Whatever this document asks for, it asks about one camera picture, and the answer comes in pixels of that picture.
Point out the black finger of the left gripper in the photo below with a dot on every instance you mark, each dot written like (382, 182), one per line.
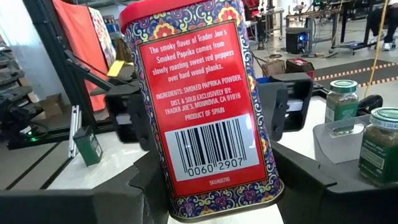
(138, 124)
(276, 109)

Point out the floral patterned cloth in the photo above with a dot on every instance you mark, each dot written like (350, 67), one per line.
(102, 34)

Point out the cardboard box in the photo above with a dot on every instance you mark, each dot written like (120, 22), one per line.
(273, 67)
(51, 107)

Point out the blue object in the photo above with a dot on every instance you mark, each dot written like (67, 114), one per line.
(263, 80)

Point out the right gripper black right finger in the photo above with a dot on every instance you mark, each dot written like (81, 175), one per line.
(301, 186)

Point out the red black box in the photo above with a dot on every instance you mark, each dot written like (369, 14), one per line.
(300, 66)

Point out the person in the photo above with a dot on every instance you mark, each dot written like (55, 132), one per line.
(377, 21)

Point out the black stacked trays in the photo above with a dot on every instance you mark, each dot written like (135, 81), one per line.
(14, 77)

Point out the grey translucent plastic bin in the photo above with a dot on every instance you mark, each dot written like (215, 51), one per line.
(335, 149)

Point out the black mat orange striped edge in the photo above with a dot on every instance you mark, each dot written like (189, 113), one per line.
(348, 73)

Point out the dark green pepper tin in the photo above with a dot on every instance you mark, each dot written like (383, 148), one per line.
(88, 146)

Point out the black box blue light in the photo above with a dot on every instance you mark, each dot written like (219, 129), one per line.
(293, 43)

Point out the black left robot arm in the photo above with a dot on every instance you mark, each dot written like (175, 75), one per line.
(127, 77)

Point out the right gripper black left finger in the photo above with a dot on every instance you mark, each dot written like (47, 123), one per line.
(152, 193)

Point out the silver aluminium mount rail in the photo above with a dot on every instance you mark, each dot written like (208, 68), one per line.
(74, 130)

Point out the background workbench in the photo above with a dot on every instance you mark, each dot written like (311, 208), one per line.
(311, 13)

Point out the yellow tape tag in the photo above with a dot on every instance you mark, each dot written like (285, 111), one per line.
(115, 68)

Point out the orange fabric panel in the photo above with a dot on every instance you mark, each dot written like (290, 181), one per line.
(81, 40)

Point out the green lid herb jar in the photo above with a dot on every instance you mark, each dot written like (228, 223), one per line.
(342, 105)
(379, 149)

